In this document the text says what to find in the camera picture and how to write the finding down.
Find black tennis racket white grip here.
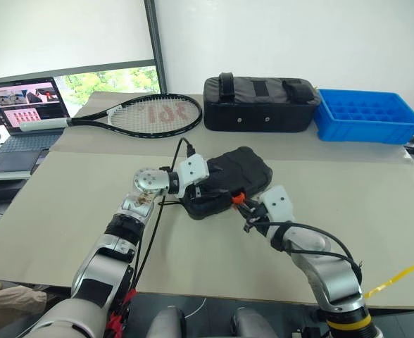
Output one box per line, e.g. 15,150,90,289
19,92,203,139

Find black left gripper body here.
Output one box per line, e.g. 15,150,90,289
183,183,208,205

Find grey rounded shape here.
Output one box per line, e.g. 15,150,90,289
146,307,187,338
229,307,279,338

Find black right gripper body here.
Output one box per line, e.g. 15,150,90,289
243,202,272,237

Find yellow floor tape strip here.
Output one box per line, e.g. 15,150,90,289
363,264,414,299

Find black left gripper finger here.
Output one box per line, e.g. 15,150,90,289
199,189,230,201

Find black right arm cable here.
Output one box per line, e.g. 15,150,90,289
243,219,363,280

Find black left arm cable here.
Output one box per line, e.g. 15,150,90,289
131,137,196,318

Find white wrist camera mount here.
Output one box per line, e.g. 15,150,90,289
176,154,211,197
258,186,296,227

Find black fabric bag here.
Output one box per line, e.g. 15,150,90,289
203,71,322,133

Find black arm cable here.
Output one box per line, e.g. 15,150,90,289
243,219,363,280
131,137,196,318

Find open grey laptop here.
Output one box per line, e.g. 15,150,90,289
0,77,71,174

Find dark window frame post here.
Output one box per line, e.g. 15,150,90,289
144,0,169,94

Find person's khaki trouser leg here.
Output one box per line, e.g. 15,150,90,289
0,280,49,338

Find blue plastic divided crate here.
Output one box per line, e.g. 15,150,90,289
313,87,414,145

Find black plastic tool case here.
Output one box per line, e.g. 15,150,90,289
181,146,274,220

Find thin white floor cable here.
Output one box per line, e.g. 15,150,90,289
183,297,208,315

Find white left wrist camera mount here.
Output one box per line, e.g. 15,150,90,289
176,154,211,197

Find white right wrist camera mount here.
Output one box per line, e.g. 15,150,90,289
258,186,296,227

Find white desk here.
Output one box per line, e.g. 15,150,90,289
0,170,32,182

